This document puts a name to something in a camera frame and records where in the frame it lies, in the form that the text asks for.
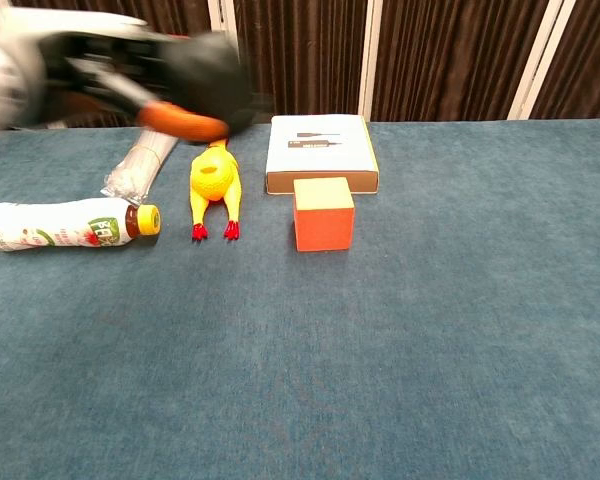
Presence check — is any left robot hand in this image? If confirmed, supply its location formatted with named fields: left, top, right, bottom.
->
left=27, top=10, right=231, bottom=147

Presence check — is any black faceted dome object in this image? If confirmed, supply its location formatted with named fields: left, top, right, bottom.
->
left=162, top=30, right=257, bottom=134

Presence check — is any black round lid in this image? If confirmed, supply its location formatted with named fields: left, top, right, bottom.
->
left=219, top=84, right=276, bottom=136

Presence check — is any clear bag of plastic straws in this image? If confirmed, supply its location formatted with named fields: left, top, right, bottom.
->
left=100, top=127, right=181, bottom=207

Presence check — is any yellow rubber chicken toy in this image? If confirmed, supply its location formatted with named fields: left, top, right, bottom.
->
left=189, top=138, right=243, bottom=242

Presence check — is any white bottle with yellow cap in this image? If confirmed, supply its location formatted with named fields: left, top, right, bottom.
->
left=0, top=197, right=162, bottom=253

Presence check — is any white flat cardboard box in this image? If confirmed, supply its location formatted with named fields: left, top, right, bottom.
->
left=264, top=114, right=381, bottom=196

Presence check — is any orange and yellow cube block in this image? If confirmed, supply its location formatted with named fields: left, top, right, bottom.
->
left=292, top=176, right=356, bottom=253

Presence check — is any dark brown pleated curtain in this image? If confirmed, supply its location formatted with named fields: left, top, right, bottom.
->
left=0, top=0, right=600, bottom=137

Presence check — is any blue felt table cover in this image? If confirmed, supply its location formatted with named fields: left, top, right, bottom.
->
left=0, top=117, right=600, bottom=480

